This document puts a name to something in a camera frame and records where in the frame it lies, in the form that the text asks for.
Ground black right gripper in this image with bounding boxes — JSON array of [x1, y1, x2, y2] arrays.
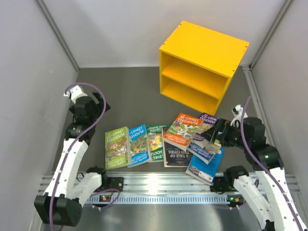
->
[[200, 117, 250, 149]]

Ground purple 52-storey book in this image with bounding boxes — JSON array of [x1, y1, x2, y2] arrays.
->
[[192, 113, 217, 147]]

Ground orange 78-storey book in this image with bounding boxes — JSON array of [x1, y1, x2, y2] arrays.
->
[[163, 113, 204, 151]]

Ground blue 26-storey book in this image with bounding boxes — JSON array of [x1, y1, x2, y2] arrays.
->
[[128, 124, 150, 167]]

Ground light green 65-storey book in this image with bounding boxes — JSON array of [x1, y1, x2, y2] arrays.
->
[[104, 127, 131, 170]]

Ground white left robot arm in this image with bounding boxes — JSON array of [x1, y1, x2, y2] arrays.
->
[[34, 83, 110, 231]]

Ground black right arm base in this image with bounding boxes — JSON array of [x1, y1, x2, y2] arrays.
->
[[210, 177, 236, 194]]

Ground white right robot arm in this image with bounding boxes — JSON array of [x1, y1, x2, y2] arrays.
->
[[201, 117, 308, 231]]

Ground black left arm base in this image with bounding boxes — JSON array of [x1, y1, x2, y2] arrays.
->
[[102, 177, 124, 192]]

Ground blue 39-storey book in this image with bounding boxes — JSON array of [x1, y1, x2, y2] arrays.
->
[[187, 142, 222, 164]]

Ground light blue back-cover book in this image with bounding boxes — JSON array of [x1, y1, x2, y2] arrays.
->
[[185, 148, 225, 186]]

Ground dark Tale of Two Cities book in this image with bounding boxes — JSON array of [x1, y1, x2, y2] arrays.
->
[[162, 141, 193, 167]]

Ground dark green treehouse book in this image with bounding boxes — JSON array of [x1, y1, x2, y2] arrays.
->
[[146, 124, 170, 162]]

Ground yellow wooden shelf cabinet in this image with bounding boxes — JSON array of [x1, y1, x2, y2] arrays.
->
[[159, 21, 249, 115]]

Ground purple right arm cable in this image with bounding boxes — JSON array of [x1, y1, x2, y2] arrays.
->
[[240, 96, 301, 231]]

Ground aluminium mounting rail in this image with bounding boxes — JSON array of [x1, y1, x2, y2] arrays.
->
[[38, 171, 301, 205]]

